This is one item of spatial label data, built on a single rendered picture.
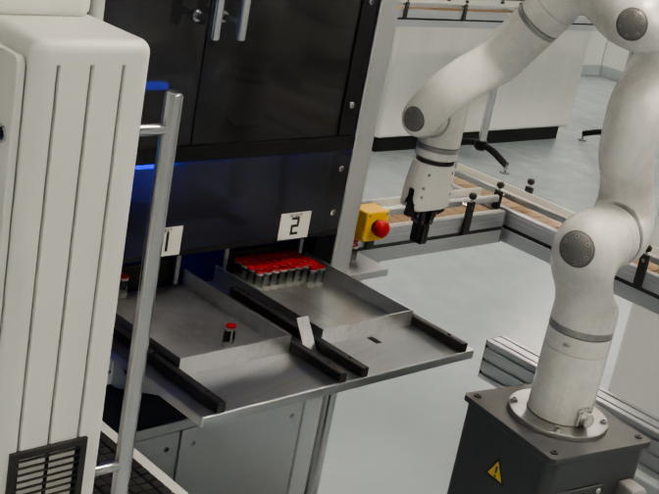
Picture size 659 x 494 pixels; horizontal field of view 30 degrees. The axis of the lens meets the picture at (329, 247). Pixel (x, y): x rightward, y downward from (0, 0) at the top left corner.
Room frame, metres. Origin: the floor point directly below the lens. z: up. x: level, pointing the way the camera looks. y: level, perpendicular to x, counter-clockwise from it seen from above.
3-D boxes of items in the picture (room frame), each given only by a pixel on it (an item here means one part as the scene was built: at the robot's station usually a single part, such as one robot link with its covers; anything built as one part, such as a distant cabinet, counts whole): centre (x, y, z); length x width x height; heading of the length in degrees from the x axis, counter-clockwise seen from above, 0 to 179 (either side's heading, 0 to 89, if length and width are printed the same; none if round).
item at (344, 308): (2.40, 0.02, 0.90); 0.34 x 0.26 x 0.04; 47
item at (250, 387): (2.23, 0.08, 0.87); 0.70 x 0.48 x 0.02; 136
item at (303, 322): (2.13, -0.02, 0.91); 0.14 x 0.03 x 0.06; 46
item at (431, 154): (2.32, -0.17, 1.27); 0.09 x 0.08 x 0.03; 136
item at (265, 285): (2.46, 0.08, 0.90); 0.18 x 0.02 x 0.05; 137
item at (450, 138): (2.32, -0.17, 1.35); 0.09 x 0.08 x 0.13; 147
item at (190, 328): (2.16, 0.25, 0.90); 0.34 x 0.26 x 0.04; 46
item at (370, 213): (2.67, -0.07, 1.00); 0.08 x 0.07 x 0.07; 46
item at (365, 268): (2.71, -0.05, 0.87); 0.14 x 0.13 x 0.02; 46
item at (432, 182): (2.32, -0.17, 1.21); 0.10 x 0.08 x 0.11; 136
